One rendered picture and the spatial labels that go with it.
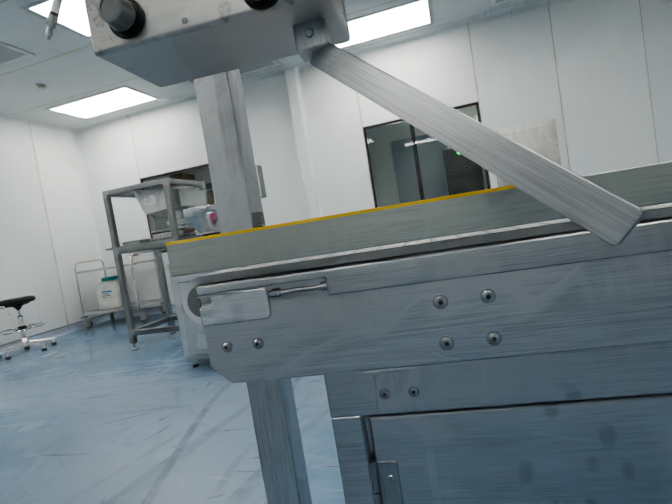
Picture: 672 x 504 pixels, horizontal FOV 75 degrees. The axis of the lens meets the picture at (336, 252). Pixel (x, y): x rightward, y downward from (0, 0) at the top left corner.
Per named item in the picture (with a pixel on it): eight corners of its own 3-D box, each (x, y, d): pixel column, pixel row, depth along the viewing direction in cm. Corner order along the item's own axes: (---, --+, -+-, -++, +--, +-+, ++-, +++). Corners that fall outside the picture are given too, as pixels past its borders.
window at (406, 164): (377, 219, 553) (362, 127, 547) (377, 219, 554) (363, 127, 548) (492, 201, 515) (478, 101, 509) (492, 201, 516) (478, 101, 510)
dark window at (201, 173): (153, 254, 644) (140, 178, 638) (154, 254, 645) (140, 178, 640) (233, 241, 608) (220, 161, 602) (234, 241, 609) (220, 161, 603)
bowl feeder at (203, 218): (181, 261, 324) (172, 211, 322) (208, 256, 358) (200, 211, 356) (240, 252, 310) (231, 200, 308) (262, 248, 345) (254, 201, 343)
